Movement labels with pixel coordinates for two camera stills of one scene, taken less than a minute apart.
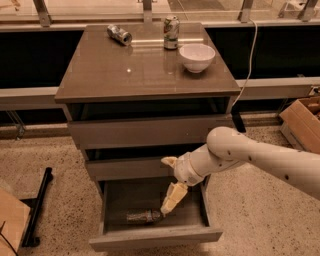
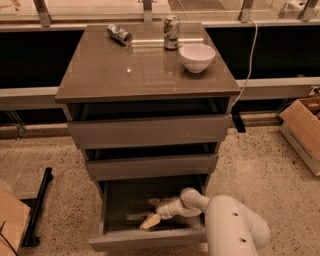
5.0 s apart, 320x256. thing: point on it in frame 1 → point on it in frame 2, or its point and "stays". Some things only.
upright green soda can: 171,29 stays
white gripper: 183,170 → 165,209
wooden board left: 14,214 stays
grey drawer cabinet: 134,94 stays
